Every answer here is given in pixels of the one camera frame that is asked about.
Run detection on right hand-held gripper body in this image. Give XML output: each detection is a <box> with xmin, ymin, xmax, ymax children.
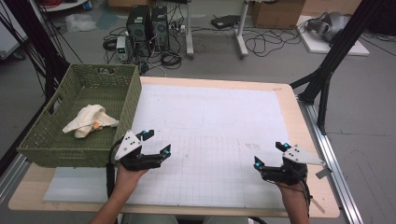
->
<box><xmin>260</xmin><ymin>144</ymin><xmax>327</xmax><ymax>187</ymax></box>

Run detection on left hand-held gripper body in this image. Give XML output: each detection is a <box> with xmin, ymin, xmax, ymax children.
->
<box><xmin>113</xmin><ymin>130</ymin><xmax>163</xmax><ymax>172</ymax></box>

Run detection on cream printed cloth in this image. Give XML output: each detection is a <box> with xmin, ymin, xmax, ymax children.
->
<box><xmin>62</xmin><ymin>104</ymin><xmax>120</xmax><ymax>139</ymax></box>

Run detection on green woven basket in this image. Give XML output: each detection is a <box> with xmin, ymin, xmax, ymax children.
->
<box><xmin>17</xmin><ymin>63</ymin><xmax>143</xmax><ymax>169</ymax></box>

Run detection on person's left hand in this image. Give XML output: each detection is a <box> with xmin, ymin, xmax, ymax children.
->
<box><xmin>115</xmin><ymin>163</ymin><xmax>150</xmax><ymax>195</ymax></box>

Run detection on person's right hand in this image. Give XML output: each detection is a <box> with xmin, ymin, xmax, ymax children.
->
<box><xmin>275</xmin><ymin>181</ymin><xmax>311</xmax><ymax>203</ymax></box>

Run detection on small grey tape piece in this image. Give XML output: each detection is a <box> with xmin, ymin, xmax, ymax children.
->
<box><xmin>315</xmin><ymin>167</ymin><xmax>332</xmax><ymax>180</ymax></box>

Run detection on thin beige strip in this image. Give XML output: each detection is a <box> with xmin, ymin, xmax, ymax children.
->
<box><xmin>311</xmin><ymin>197</ymin><xmax>327</xmax><ymax>215</ymax></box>

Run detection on white grid mat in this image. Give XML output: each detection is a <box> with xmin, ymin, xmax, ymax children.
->
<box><xmin>43</xmin><ymin>83</ymin><xmax>309</xmax><ymax>210</ymax></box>

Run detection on small white power supply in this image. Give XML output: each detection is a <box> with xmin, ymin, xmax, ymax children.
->
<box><xmin>116</xmin><ymin>35</ymin><xmax>129</xmax><ymax>63</ymax></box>

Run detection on white floor board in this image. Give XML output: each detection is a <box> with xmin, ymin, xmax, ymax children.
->
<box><xmin>295</xmin><ymin>15</ymin><xmax>371</xmax><ymax>57</ymax></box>

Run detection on narrow black computer tower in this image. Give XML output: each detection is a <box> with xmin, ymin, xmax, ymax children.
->
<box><xmin>151</xmin><ymin>5</ymin><xmax>171</xmax><ymax>52</ymax></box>

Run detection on wide black computer tower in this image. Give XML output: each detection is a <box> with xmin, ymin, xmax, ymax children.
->
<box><xmin>125</xmin><ymin>5</ymin><xmax>153</xmax><ymax>58</ymax></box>

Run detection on black metal stand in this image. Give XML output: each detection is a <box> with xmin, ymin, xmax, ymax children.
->
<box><xmin>289</xmin><ymin>0</ymin><xmax>387</xmax><ymax>136</ymax></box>
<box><xmin>3</xmin><ymin>0</ymin><xmax>71</xmax><ymax>101</ymax></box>

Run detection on clear plastic bag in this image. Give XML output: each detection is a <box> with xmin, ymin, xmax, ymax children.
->
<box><xmin>64</xmin><ymin>13</ymin><xmax>98</xmax><ymax>34</ymax></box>

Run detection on grey helmet device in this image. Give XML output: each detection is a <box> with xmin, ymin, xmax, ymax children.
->
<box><xmin>305</xmin><ymin>11</ymin><xmax>351</xmax><ymax>43</ymax></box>

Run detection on large cardboard box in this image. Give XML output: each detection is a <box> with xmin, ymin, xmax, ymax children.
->
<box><xmin>250</xmin><ymin>0</ymin><xmax>306</xmax><ymax>30</ymax></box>

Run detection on flat black device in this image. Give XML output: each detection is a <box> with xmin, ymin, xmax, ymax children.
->
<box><xmin>210</xmin><ymin>14</ymin><xmax>241</xmax><ymax>30</ymax></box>

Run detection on white cabinet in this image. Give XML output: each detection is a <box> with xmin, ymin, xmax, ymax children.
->
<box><xmin>0</xmin><ymin>0</ymin><xmax>29</xmax><ymax>60</ymax></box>

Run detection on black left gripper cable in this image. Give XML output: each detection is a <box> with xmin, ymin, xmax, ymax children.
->
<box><xmin>106</xmin><ymin>138</ymin><xmax>124</xmax><ymax>200</ymax></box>

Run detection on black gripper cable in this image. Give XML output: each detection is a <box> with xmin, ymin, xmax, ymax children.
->
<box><xmin>290</xmin><ymin>167</ymin><xmax>313</xmax><ymax>217</ymax></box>
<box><xmin>106</xmin><ymin>138</ymin><xmax>124</xmax><ymax>200</ymax></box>

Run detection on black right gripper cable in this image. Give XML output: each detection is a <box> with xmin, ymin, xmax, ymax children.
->
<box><xmin>290</xmin><ymin>167</ymin><xmax>313</xmax><ymax>217</ymax></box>

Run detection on aluminium rail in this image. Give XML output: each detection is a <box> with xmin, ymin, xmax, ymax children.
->
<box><xmin>0</xmin><ymin>153</ymin><xmax>32</xmax><ymax>203</ymax></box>
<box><xmin>297</xmin><ymin>96</ymin><xmax>364</xmax><ymax>224</ymax></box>

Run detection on coiled black cable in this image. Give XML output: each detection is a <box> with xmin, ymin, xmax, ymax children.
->
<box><xmin>160</xmin><ymin>50</ymin><xmax>183</xmax><ymax>70</ymax></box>

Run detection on loose black floor cables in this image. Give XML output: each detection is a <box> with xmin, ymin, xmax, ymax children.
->
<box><xmin>242</xmin><ymin>27</ymin><xmax>302</xmax><ymax>59</ymax></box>

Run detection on white desk frame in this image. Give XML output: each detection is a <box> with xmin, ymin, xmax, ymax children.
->
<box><xmin>185</xmin><ymin>0</ymin><xmax>250</xmax><ymax>60</ymax></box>

